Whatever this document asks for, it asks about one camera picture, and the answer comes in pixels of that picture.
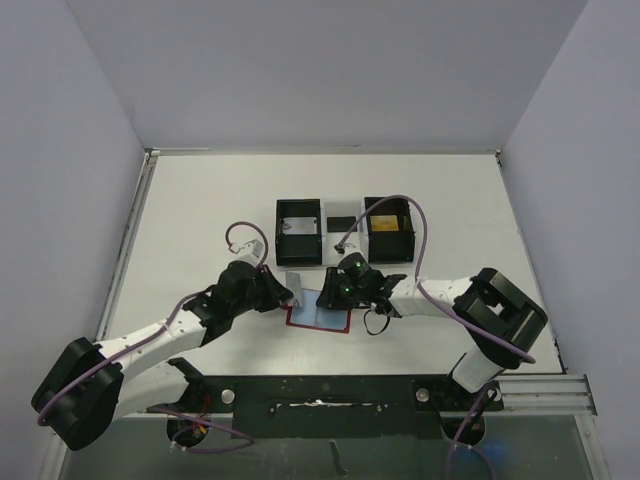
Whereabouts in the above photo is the black bin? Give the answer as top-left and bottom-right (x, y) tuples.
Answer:
(366, 198), (415, 264)
(275, 199), (322, 267)

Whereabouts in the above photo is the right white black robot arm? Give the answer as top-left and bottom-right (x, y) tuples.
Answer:
(316, 251), (548, 409)

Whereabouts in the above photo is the short black cable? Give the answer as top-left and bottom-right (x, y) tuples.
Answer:
(363, 308), (394, 337)

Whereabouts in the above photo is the gold VIP card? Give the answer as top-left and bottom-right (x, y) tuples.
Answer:
(369, 215), (400, 232)

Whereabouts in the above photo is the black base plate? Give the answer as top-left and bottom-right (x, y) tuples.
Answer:
(167, 375), (477, 439)

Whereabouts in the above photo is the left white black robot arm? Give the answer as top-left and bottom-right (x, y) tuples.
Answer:
(31, 260), (294, 450)

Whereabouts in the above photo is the aluminium rail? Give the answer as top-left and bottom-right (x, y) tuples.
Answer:
(95, 149), (158, 340)
(49, 372), (598, 419)

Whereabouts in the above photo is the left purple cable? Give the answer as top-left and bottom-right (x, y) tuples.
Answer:
(36, 220), (274, 455)

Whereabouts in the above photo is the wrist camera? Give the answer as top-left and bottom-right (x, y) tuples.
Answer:
(228, 239), (266, 267)
(338, 243), (370, 279)

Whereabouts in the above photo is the aluminium left rail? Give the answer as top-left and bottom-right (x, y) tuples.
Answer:
(95, 149), (158, 340)

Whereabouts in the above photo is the black card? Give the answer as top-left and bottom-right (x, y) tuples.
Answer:
(326, 216), (356, 233)

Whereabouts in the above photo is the red leather card holder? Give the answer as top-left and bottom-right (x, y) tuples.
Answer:
(285, 289), (351, 334)

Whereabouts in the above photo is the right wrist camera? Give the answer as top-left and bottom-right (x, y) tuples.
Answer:
(338, 243), (370, 279)

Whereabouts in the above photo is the left black bin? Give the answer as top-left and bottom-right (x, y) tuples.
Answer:
(275, 199), (322, 267)

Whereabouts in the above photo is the white middle bin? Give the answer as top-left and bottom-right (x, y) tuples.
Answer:
(319, 198), (369, 266)

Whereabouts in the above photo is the aluminium front rail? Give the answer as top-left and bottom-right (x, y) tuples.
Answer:
(49, 372), (598, 419)

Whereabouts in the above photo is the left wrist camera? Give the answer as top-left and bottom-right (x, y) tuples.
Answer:
(228, 239), (266, 267)

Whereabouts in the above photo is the right black bin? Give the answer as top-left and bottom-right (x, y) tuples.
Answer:
(366, 198), (415, 264)

